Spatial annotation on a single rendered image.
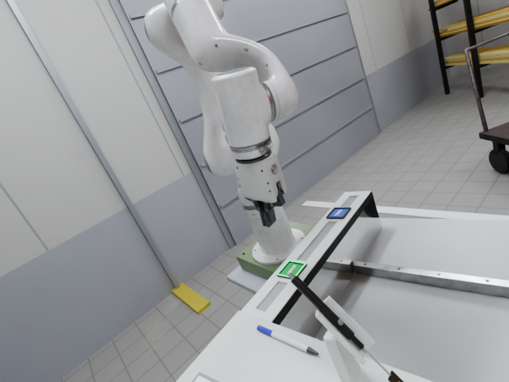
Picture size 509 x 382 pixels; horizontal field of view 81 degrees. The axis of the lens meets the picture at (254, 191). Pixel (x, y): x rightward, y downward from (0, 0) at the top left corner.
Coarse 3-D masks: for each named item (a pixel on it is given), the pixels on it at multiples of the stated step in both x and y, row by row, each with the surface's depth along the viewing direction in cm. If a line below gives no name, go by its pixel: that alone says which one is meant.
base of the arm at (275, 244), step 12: (252, 216) 92; (276, 216) 92; (252, 228) 96; (264, 228) 93; (276, 228) 93; (288, 228) 96; (264, 240) 95; (276, 240) 94; (288, 240) 96; (300, 240) 98; (252, 252) 103; (264, 252) 98; (276, 252) 96; (288, 252) 95; (264, 264) 95
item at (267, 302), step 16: (352, 192) 98; (368, 192) 94; (352, 208) 88; (320, 224) 87; (336, 224) 83; (304, 240) 82; (320, 240) 80; (304, 256) 76; (320, 256) 73; (304, 272) 70; (272, 288) 69; (288, 288) 67; (256, 304) 66; (272, 304) 64; (272, 320) 60
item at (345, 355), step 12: (324, 300) 41; (336, 312) 40; (324, 324) 38; (348, 324) 40; (324, 336) 41; (336, 336) 38; (360, 336) 39; (336, 348) 40; (348, 348) 37; (336, 360) 41; (348, 360) 41; (360, 360) 37; (348, 372) 41
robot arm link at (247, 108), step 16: (224, 80) 50; (240, 80) 50; (256, 80) 52; (224, 96) 52; (240, 96) 51; (256, 96) 53; (272, 96) 54; (224, 112) 54; (240, 112) 53; (256, 112) 54; (272, 112) 55; (224, 128) 58; (240, 128) 54; (256, 128) 55; (240, 144) 56; (256, 144) 56
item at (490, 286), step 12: (360, 264) 82; (372, 264) 80; (384, 276) 77; (396, 276) 75; (408, 276) 72; (420, 276) 70; (432, 276) 68; (444, 276) 67; (456, 276) 66; (468, 276) 65; (456, 288) 66; (468, 288) 64; (480, 288) 62; (492, 288) 61; (504, 288) 59
